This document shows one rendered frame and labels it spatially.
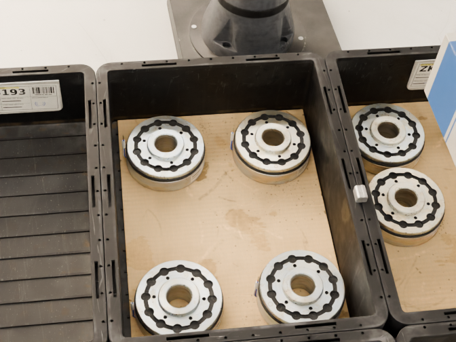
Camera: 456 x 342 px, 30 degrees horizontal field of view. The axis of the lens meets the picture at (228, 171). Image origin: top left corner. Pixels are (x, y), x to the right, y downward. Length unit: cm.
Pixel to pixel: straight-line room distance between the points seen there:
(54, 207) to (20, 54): 42
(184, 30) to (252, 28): 14
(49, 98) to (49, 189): 12
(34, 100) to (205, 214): 27
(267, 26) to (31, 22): 42
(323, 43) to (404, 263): 47
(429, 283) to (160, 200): 35
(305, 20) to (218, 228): 50
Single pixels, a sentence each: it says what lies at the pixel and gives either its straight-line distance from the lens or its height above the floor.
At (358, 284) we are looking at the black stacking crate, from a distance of 99.
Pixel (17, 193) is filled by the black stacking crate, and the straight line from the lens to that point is 113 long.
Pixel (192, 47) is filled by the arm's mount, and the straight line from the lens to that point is 138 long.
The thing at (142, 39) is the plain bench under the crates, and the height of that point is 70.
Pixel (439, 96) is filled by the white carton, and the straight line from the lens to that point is 94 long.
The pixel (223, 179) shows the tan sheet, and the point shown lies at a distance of 113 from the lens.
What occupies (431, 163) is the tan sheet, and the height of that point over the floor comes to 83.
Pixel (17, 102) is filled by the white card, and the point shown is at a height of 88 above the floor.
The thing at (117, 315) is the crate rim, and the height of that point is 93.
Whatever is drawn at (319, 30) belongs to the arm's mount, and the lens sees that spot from 144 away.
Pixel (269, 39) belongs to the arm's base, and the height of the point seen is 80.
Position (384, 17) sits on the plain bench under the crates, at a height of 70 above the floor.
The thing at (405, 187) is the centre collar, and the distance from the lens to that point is 111.
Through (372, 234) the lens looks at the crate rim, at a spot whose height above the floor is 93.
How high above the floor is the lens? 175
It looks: 55 degrees down
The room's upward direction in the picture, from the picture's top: 6 degrees clockwise
